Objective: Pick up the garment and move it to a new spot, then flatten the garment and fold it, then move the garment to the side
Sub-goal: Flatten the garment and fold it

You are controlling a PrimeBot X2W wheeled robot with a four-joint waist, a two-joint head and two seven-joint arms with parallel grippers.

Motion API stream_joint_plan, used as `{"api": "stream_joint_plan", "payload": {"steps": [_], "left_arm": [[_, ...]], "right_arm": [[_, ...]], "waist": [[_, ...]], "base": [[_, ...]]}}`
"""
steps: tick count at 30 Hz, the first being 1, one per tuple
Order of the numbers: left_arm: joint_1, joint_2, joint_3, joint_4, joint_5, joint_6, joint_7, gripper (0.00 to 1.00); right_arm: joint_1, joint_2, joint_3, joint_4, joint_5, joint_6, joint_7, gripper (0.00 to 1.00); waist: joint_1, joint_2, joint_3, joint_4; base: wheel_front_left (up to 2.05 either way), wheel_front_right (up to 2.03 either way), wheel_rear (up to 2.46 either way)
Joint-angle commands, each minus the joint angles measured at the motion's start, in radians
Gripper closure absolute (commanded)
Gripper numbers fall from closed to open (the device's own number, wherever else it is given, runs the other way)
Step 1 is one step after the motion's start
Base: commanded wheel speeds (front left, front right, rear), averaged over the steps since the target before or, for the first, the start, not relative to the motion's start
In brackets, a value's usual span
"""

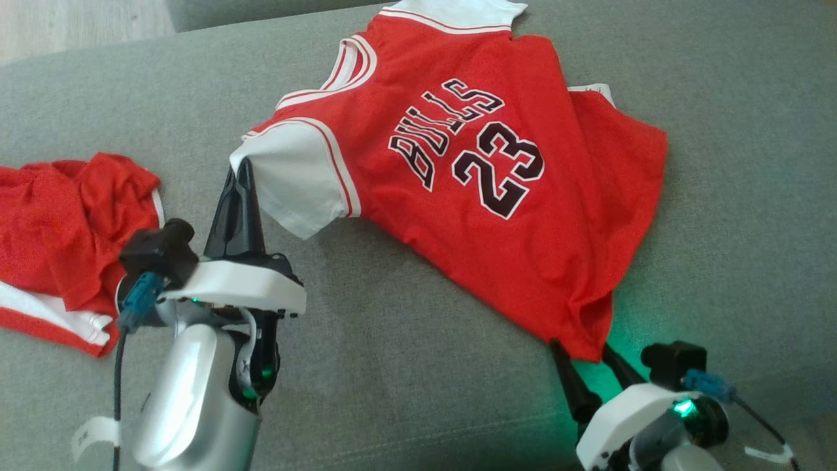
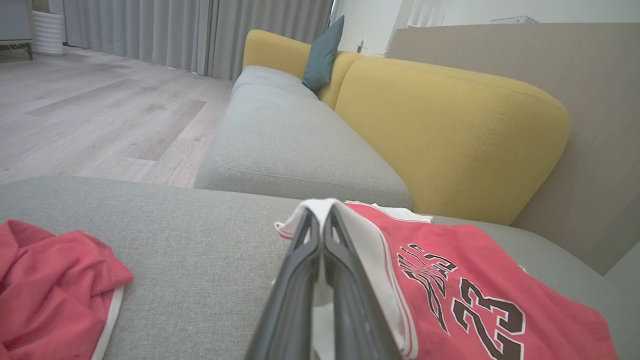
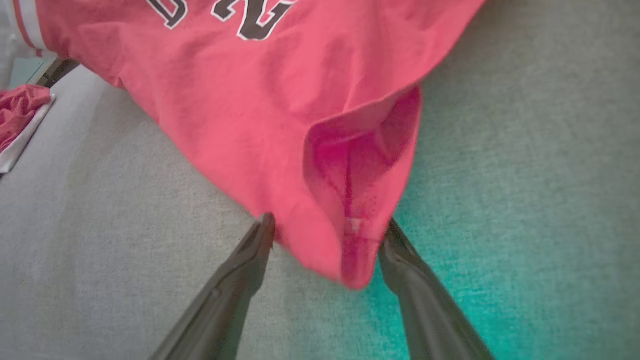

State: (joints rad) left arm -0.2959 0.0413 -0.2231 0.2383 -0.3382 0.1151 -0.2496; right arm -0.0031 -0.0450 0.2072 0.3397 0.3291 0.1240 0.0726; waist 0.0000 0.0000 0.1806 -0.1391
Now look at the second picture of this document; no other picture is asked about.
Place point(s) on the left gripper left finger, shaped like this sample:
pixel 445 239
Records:
pixel 295 300

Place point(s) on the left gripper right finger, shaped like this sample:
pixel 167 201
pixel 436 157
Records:
pixel 352 310

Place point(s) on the red basketball jersey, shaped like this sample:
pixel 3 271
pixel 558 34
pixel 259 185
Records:
pixel 500 260

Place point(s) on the red shorts white stripes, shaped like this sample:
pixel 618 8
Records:
pixel 50 290

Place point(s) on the large grey sofa ottoman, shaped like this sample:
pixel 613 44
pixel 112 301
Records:
pixel 200 260

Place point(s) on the yellow sofa backrest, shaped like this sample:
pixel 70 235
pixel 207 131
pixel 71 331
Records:
pixel 450 130
pixel 275 50

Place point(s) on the teal throw pillow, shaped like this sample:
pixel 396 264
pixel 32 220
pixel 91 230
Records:
pixel 322 55

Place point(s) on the grey curtains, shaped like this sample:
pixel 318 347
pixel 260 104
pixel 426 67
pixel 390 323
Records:
pixel 175 30

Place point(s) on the white ribbed basket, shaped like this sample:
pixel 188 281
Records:
pixel 48 32

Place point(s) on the grey cabinet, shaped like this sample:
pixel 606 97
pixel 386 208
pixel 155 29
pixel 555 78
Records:
pixel 15 22

